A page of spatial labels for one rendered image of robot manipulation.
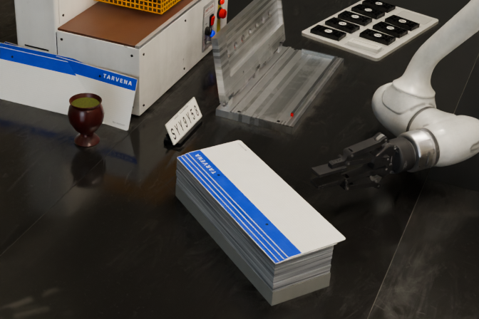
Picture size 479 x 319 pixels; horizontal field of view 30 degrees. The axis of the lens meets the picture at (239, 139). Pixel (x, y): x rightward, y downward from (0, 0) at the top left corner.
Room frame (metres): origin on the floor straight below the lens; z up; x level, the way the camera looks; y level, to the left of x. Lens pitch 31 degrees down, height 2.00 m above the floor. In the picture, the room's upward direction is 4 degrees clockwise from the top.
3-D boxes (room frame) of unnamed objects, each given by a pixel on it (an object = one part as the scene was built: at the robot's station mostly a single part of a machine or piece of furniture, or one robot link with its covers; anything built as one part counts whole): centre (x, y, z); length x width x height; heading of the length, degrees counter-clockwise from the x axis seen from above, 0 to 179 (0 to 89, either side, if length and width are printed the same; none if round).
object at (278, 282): (1.47, -0.03, 0.95); 0.40 x 0.13 x 0.10; 32
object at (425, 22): (2.60, -0.39, 0.90); 0.40 x 0.27 x 0.01; 144
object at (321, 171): (1.57, -0.19, 1.01); 0.07 x 0.03 x 0.01; 121
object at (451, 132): (1.76, -0.47, 1.00); 0.16 x 0.13 x 0.11; 121
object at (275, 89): (2.15, -0.11, 0.92); 0.44 x 0.21 x 0.04; 160
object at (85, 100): (1.81, 0.36, 0.96); 0.09 x 0.09 x 0.11
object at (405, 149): (1.65, -0.32, 1.00); 0.09 x 0.07 x 0.08; 121
